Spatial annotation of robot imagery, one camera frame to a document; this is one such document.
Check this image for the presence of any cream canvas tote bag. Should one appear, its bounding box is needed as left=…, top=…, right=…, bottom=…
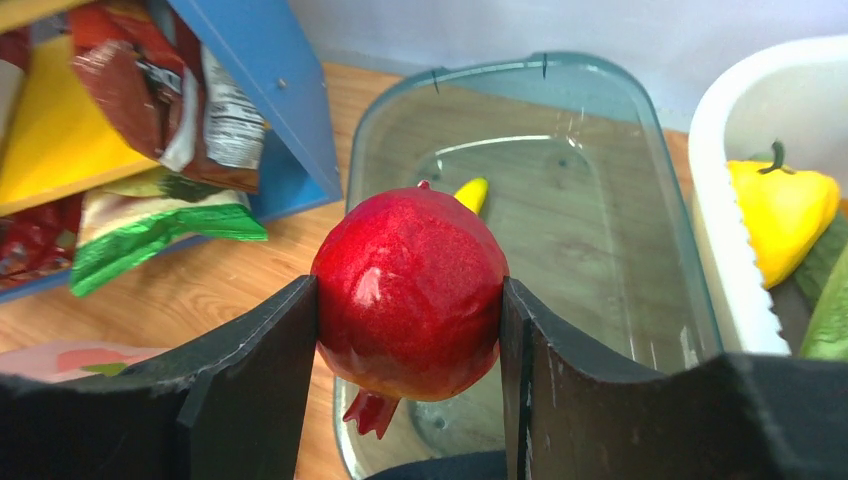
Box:
left=366, top=450, right=508, bottom=480

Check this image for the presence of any teal transparent plastic tray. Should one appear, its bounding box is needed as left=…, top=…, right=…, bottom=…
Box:
left=335, top=53, right=722, bottom=479

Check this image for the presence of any green leafy vegetable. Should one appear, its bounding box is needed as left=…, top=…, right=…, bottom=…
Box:
left=792, top=212, right=847, bottom=309

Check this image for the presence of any blue pink snack shelf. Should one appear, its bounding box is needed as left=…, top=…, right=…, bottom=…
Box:
left=1, top=1, right=342, bottom=302

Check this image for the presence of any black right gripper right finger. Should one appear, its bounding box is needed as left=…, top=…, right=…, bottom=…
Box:
left=500, top=279, right=847, bottom=479

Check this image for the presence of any pink plastic grocery bag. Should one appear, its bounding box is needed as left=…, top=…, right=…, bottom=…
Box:
left=1, top=340, right=168, bottom=383

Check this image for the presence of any red patterned snack bag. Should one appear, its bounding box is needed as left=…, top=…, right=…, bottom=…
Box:
left=1, top=193, right=84, bottom=289

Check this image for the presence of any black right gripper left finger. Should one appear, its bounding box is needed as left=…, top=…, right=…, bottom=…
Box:
left=1, top=276, right=317, bottom=479

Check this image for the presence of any napa cabbage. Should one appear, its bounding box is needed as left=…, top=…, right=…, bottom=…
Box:
left=800, top=247, right=847, bottom=362

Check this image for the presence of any white plastic basket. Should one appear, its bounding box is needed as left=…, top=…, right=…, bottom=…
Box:
left=688, top=34, right=847, bottom=357

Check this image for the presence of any green white snack bag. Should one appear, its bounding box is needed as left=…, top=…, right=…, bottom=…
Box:
left=69, top=167, right=268, bottom=297

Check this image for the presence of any yellow bell pepper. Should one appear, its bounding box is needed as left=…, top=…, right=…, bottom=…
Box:
left=726, top=140, right=841, bottom=289

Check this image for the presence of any red dark snack bag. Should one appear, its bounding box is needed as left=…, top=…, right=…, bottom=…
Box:
left=67, top=1, right=266, bottom=194

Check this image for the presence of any yellow banana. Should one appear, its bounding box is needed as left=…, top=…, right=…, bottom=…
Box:
left=453, top=177, right=489, bottom=215

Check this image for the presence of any red pomegranate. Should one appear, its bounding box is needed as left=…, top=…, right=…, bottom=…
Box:
left=311, top=181, right=509, bottom=436

